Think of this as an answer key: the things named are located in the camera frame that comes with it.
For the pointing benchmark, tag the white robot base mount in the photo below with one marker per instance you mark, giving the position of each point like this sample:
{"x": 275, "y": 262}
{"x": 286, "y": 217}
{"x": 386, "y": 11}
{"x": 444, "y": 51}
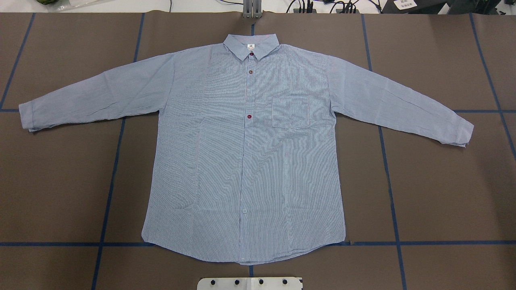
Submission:
{"x": 251, "y": 283}

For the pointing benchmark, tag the aluminium profile post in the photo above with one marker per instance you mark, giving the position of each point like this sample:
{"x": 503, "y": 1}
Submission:
{"x": 252, "y": 9}

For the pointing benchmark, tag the green folded cloth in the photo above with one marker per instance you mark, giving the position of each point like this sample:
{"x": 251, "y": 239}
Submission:
{"x": 47, "y": 2}

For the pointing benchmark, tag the black box with label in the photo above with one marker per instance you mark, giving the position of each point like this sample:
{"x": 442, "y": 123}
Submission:
{"x": 431, "y": 7}

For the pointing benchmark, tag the light blue striped shirt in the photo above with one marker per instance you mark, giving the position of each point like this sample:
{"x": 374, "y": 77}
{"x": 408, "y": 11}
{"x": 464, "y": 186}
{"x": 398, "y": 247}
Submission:
{"x": 246, "y": 167}

